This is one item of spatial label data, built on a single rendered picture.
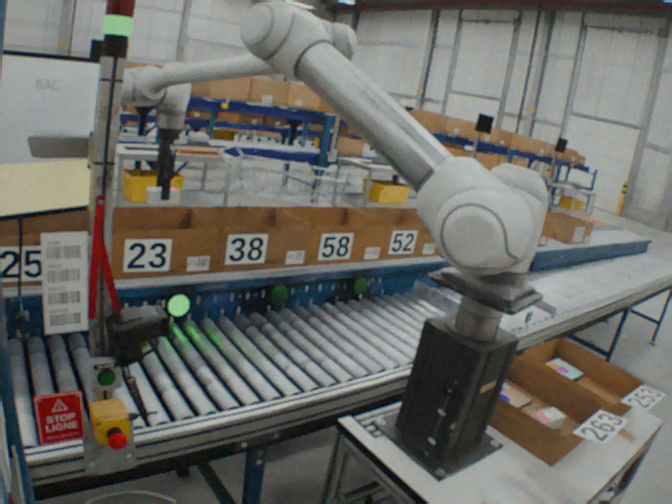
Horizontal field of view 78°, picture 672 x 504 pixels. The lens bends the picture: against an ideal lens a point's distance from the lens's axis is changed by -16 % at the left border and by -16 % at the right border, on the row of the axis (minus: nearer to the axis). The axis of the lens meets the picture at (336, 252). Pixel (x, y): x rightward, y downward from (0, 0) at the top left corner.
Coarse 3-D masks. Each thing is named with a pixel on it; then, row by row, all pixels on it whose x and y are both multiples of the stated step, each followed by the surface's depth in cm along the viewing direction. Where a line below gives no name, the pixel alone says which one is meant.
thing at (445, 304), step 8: (416, 280) 222; (416, 288) 222; (424, 288) 218; (416, 296) 222; (424, 296) 218; (432, 296) 214; (440, 296) 211; (432, 304) 215; (440, 304) 211; (448, 304) 207; (456, 304) 204; (448, 312) 207
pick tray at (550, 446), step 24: (528, 384) 148; (552, 384) 141; (504, 408) 124; (528, 408) 138; (576, 408) 134; (600, 408) 128; (504, 432) 125; (528, 432) 118; (552, 432) 113; (552, 456) 112
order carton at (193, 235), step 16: (128, 208) 169; (144, 208) 173; (160, 208) 177; (176, 208) 181; (192, 208) 183; (112, 224) 167; (128, 224) 171; (144, 224) 175; (160, 224) 179; (176, 224) 183; (192, 224) 184; (208, 224) 171; (112, 240) 141; (176, 240) 154; (192, 240) 158; (208, 240) 162; (112, 256) 143; (176, 256) 156; (192, 256) 160; (112, 272) 144; (128, 272) 148; (144, 272) 151; (160, 272) 155; (176, 272) 158; (192, 272) 162; (208, 272) 166
